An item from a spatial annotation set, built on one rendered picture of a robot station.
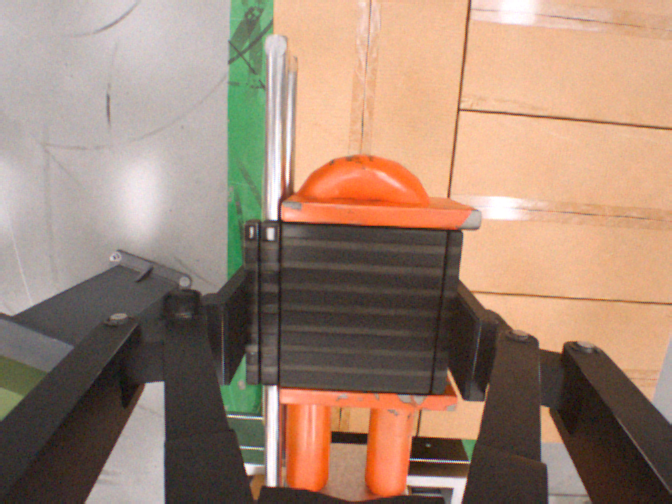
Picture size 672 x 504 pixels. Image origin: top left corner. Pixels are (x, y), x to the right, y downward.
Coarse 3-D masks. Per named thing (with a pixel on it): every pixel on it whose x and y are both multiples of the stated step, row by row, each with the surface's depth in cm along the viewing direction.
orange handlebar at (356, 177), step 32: (352, 160) 16; (384, 160) 16; (320, 192) 16; (352, 192) 16; (384, 192) 16; (416, 192) 16; (288, 416) 19; (320, 416) 18; (384, 416) 18; (288, 448) 19; (320, 448) 19; (384, 448) 19; (288, 480) 20; (320, 480) 19; (384, 480) 19
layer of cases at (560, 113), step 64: (320, 0) 80; (384, 0) 80; (448, 0) 79; (512, 0) 79; (576, 0) 79; (640, 0) 78; (320, 64) 83; (384, 64) 83; (448, 64) 82; (512, 64) 82; (576, 64) 81; (640, 64) 81; (320, 128) 86; (384, 128) 86; (448, 128) 85; (512, 128) 85; (576, 128) 84; (640, 128) 84; (448, 192) 90; (512, 192) 88; (576, 192) 87; (640, 192) 87; (512, 256) 91; (576, 256) 91; (640, 256) 90; (512, 320) 95; (576, 320) 94; (640, 320) 94; (640, 384) 98
